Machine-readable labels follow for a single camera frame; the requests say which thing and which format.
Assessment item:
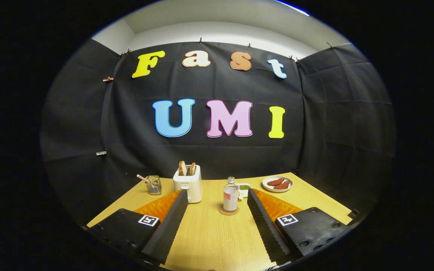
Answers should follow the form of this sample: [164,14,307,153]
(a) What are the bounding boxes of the clear glass juice bottle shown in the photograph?
[223,177,239,212]

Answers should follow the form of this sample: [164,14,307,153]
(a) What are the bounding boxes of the black backdrop cloth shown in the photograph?
[40,38,396,226]

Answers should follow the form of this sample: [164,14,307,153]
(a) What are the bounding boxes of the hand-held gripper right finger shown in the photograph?
[246,188,350,266]

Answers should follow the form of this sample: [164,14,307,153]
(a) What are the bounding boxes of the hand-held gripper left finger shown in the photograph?
[87,189,189,265]

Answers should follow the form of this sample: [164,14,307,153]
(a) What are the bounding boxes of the round white plate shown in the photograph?
[262,176,293,193]

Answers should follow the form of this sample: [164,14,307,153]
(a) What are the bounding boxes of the metal wire basket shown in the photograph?
[146,175,162,195]

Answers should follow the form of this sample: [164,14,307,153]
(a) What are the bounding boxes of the white toaster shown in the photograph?
[173,165,203,204]

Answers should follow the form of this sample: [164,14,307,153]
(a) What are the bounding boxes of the wooden table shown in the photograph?
[87,172,353,271]

